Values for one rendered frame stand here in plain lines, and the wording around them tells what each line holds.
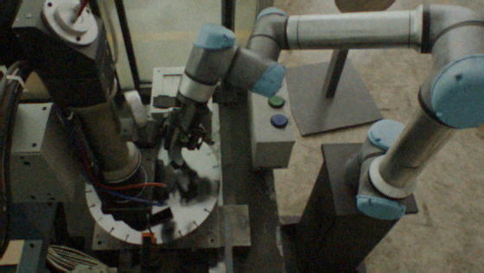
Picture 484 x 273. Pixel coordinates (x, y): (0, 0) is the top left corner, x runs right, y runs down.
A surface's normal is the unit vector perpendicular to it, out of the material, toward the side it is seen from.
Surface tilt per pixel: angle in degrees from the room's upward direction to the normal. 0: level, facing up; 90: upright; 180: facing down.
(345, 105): 0
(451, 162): 0
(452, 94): 82
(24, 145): 0
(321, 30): 48
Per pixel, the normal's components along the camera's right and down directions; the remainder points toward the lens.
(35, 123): 0.00, -0.59
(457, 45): -0.65, -0.60
